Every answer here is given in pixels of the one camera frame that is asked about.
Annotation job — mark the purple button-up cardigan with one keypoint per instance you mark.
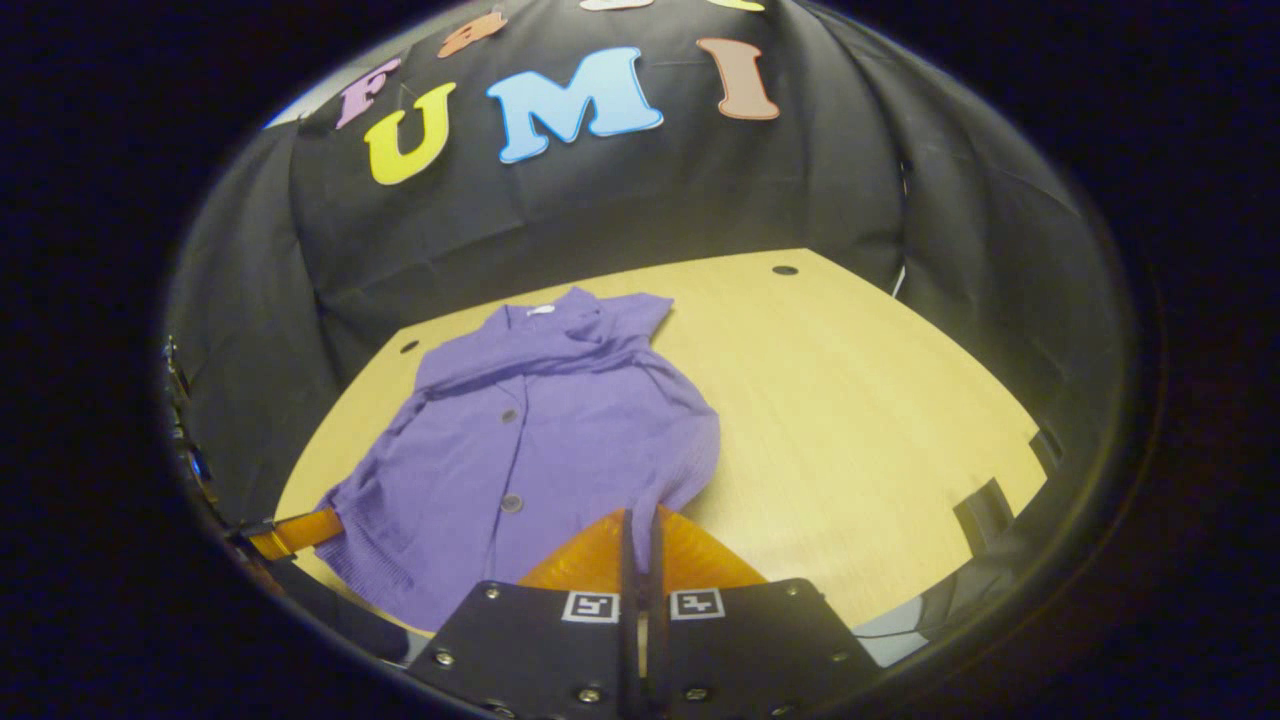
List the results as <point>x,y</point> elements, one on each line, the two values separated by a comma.
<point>560,430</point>

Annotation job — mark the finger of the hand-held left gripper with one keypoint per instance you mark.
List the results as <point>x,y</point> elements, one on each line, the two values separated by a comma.
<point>300,532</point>

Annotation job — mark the black backdrop cloth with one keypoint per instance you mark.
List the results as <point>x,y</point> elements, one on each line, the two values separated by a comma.
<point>700,190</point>

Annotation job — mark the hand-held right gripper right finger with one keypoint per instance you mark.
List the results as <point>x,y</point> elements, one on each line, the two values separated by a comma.
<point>655,650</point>

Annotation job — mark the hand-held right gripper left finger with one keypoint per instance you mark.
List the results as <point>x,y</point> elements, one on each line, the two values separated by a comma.
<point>629,650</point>

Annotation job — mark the black table edge bracket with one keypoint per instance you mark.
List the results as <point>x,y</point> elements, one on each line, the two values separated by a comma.
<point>1046,450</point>
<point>985,518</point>

